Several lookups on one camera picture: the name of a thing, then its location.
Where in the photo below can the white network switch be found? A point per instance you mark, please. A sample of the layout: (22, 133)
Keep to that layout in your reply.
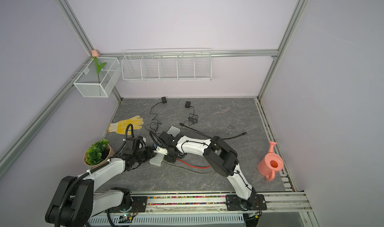
(157, 160)
(173, 131)

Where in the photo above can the artificial pink tulip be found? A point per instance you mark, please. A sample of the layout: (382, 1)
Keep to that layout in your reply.
(99, 66)

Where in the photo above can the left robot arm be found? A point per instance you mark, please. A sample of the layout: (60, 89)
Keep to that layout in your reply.
(76, 200)

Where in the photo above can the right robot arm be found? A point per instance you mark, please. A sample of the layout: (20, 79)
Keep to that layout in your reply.
(223, 159)

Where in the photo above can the yellow white work glove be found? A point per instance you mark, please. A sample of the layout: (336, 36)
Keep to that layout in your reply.
(120, 126)

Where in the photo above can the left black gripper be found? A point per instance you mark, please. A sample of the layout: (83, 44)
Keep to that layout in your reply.
(150, 153)

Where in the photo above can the small white mesh basket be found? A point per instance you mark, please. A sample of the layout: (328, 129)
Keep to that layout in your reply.
(87, 81)

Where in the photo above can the long white wire basket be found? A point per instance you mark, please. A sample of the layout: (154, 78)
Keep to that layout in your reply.
(167, 64)

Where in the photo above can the potted green plant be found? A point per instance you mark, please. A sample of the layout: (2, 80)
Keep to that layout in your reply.
(98, 153)

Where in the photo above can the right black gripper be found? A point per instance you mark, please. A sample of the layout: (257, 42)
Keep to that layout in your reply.
(170, 159)

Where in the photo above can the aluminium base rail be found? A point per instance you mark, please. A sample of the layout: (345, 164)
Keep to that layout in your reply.
(194, 209)

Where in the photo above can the pink watering can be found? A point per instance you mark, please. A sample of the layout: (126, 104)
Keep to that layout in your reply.
(271, 163)

